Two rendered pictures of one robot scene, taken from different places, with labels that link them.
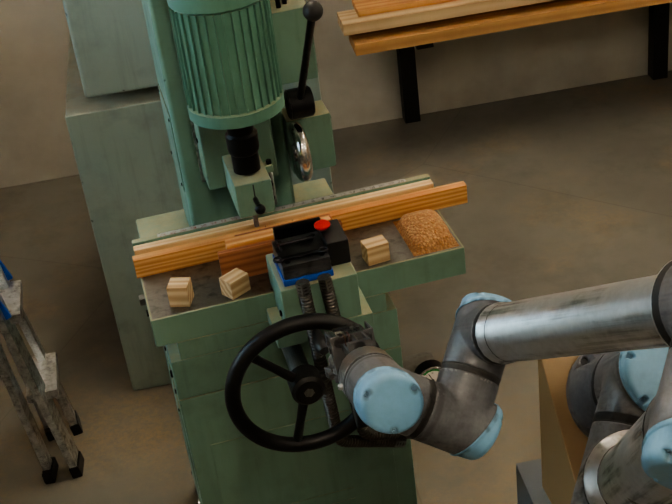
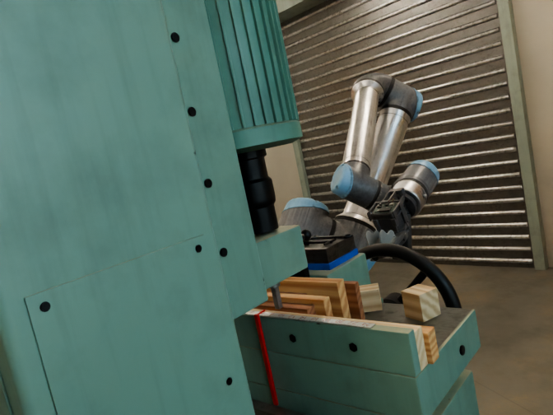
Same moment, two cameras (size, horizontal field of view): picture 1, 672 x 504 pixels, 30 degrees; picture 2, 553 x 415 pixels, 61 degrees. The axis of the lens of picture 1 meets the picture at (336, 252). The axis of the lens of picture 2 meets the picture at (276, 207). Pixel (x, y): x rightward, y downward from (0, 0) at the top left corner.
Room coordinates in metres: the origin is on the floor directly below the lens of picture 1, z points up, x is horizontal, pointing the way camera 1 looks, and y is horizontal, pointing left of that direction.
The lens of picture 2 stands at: (2.50, 0.72, 1.19)
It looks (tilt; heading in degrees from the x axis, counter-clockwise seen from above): 7 degrees down; 233
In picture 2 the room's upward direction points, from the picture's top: 12 degrees counter-clockwise
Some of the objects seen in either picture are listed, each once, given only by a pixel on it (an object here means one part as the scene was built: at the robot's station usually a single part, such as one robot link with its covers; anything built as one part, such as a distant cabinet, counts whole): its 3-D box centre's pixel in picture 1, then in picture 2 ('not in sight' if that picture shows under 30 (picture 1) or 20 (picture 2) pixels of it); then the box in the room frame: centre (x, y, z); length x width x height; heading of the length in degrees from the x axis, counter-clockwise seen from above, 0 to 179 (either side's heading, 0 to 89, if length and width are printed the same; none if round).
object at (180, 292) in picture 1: (180, 292); (420, 302); (1.94, 0.29, 0.92); 0.04 x 0.04 x 0.04; 80
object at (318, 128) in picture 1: (308, 136); not in sight; (2.30, 0.02, 1.02); 0.09 x 0.07 x 0.12; 101
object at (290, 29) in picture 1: (290, 38); not in sight; (2.33, 0.03, 1.23); 0.09 x 0.08 x 0.15; 11
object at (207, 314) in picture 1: (305, 281); (299, 324); (2.00, 0.06, 0.87); 0.61 x 0.30 x 0.06; 101
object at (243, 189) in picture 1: (249, 185); (259, 263); (2.11, 0.15, 1.03); 0.14 x 0.07 x 0.09; 11
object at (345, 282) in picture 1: (313, 284); (321, 285); (1.91, 0.05, 0.91); 0.15 x 0.14 x 0.09; 101
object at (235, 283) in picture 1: (234, 283); (366, 298); (1.95, 0.19, 0.92); 0.04 x 0.03 x 0.04; 131
